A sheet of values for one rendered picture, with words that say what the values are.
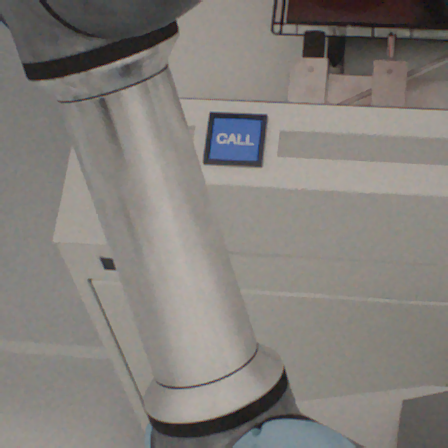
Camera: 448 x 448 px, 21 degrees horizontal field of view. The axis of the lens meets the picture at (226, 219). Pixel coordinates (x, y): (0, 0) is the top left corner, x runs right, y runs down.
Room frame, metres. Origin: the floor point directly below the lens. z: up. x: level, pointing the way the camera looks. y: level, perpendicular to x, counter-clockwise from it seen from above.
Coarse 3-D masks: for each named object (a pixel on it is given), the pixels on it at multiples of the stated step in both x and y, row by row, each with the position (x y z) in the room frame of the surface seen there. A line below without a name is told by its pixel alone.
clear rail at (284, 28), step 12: (288, 24) 0.77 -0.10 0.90; (300, 24) 0.77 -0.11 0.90; (312, 24) 0.77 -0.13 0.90; (324, 24) 0.76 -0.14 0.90; (336, 24) 0.76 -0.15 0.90; (336, 36) 0.75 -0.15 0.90; (348, 36) 0.75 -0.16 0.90; (360, 36) 0.74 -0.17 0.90; (372, 36) 0.74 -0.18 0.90; (384, 36) 0.74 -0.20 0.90; (396, 36) 0.73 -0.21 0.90; (408, 36) 0.73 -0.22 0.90; (420, 36) 0.73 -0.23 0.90; (432, 36) 0.72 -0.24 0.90; (444, 36) 0.72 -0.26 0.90
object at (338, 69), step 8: (328, 40) 0.78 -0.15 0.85; (336, 40) 0.78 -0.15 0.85; (344, 40) 0.78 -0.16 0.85; (328, 48) 0.77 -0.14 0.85; (336, 48) 0.77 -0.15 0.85; (344, 48) 0.77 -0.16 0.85; (328, 56) 0.76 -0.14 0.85; (336, 56) 0.76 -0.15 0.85; (344, 56) 0.76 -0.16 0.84; (336, 64) 0.75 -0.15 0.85; (344, 64) 0.76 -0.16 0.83; (336, 72) 0.74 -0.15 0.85
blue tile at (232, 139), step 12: (216, 120) 0.63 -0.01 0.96; (228, 120) 0.63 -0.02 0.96; (240, 120) 0.62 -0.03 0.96; (252, 120) 0.62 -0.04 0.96; (216, 132) 0.61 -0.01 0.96; (228, 132) 0.61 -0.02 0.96; (240, 132) 0.61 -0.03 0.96; (252, 132) 0.61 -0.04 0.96; (216, 144) 0.60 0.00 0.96; (228, 144) 0.60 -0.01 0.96; (240, 144) 0.60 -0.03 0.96; (252, 144) 0.59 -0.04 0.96; (216, 156) 0.59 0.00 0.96; (228, 156) 0.59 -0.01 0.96; (240, 156) 0.58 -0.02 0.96; (252, 156) 0.58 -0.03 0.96
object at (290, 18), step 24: (288, 0) 0.81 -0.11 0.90; (312, 0) 0.80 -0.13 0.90; (336, 0) 0.79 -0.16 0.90; (360, 0) 0.79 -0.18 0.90; (384, 0) 0.78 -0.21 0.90; (408, 0) 0.78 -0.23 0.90; (432, 0) 0.77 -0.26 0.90; (360, 24) 0.76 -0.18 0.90; (384, 24) 0.75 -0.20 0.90; (408, 24) 0.75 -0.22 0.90; (432, 24) 0.74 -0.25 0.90
